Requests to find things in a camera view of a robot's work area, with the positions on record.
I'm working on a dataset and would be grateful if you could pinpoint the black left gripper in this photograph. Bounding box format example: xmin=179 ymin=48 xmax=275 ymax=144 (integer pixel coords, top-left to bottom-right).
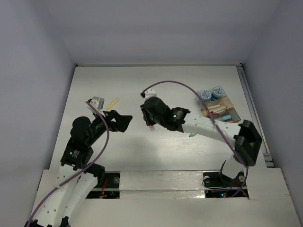
xmin=87 ymin=107 xmax=132 ymax=145

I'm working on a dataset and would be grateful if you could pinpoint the yellow highlighter pen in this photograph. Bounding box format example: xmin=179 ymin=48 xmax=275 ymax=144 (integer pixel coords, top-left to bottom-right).
xmin=106 ymin=97 xmax=120 ymax=110

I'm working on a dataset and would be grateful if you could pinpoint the blue highlighter pen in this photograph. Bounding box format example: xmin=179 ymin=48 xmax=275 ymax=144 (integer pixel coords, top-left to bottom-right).
xmin=216 ymin=115 xmax=232 ymax=122

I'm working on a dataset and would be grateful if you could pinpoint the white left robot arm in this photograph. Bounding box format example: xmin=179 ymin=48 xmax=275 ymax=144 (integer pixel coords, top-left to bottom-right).
xmin=25 ymin=110 xmax=133 ymax=227

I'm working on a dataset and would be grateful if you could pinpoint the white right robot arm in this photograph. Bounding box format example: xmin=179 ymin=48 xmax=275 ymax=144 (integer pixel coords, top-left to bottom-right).
xmin=140 ymin=96 xmax=262 ymax=185

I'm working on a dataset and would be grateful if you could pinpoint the compartmented organizer tray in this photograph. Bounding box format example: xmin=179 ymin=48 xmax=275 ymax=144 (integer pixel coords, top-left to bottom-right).
xmin=204 ymin=95 xmax=241 ymax=123

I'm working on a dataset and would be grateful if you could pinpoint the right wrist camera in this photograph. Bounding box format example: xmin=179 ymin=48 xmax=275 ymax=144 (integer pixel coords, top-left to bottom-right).
xmin=140 ymin=88 xmax=157 ymax=100

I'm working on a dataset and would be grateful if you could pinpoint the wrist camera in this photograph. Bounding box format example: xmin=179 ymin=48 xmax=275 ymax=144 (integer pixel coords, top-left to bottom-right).
xmin=87 ymin=96 xmax=105 ymax=111
xmin=140 ymin=88 xmax=157 ymax=100

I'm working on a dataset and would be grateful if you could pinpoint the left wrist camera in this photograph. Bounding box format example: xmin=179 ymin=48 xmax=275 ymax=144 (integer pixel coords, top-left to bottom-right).
xmin=87 ymin=96 xmax=105 ymax=111

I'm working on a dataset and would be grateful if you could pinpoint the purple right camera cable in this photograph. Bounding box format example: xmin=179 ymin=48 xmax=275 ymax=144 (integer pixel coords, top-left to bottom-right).
xmin=141 ymin=81 xmax=249 ymax=198

